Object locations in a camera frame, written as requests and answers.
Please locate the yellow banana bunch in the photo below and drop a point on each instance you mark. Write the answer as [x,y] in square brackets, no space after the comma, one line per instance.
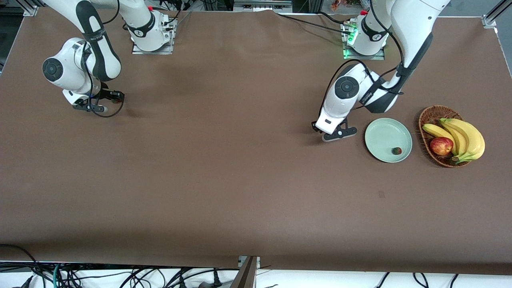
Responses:
[470,138]

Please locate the pale green plate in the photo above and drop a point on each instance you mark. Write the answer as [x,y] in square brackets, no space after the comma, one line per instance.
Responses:
[384,136]

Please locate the red apple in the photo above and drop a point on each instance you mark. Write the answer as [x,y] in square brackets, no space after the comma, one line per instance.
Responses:
[441,146]

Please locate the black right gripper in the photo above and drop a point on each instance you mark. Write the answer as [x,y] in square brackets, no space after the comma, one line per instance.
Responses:
[107,94]

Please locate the red strawberry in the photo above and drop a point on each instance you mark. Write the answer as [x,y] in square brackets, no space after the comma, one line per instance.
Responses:
[396,150]

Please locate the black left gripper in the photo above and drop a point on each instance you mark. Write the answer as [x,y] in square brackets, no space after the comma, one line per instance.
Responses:
[315,128]

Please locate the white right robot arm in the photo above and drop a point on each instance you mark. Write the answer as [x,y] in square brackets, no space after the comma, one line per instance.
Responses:
[72,68]

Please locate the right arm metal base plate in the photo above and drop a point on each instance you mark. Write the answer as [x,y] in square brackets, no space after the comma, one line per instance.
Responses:
[168,48]

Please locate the grey box with ports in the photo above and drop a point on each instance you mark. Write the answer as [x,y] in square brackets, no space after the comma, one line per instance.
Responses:
[262,6]

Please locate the brown wicker basket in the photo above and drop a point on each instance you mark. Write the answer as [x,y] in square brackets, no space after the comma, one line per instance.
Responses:
[430,116]

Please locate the metal frame post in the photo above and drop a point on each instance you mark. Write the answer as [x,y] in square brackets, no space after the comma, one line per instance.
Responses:
[246,276]

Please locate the brown table cover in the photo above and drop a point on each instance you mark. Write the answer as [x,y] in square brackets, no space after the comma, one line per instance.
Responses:
[256,180]

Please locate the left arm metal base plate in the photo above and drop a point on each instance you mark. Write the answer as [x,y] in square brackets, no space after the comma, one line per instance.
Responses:
[380,56]

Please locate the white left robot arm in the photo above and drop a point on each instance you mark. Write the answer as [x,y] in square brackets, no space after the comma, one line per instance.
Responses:
[344,96]

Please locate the aluminium frame corner bracket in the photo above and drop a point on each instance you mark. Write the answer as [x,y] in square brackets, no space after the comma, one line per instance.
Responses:
[31,10]
[488,20]

